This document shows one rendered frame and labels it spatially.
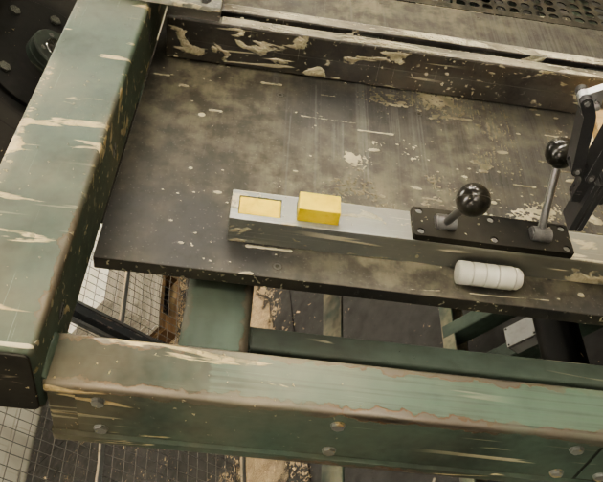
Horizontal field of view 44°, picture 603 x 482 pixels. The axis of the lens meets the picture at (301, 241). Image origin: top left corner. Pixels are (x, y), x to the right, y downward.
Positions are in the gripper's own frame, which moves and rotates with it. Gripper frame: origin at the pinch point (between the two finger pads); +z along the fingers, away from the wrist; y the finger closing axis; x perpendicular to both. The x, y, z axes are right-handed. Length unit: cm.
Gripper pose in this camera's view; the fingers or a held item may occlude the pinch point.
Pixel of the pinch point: (584, 199)
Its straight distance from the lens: 86.0
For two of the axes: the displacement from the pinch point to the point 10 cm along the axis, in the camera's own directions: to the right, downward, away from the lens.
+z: -1.4, 6.7, 7.2
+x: 0.3, -7.3, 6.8
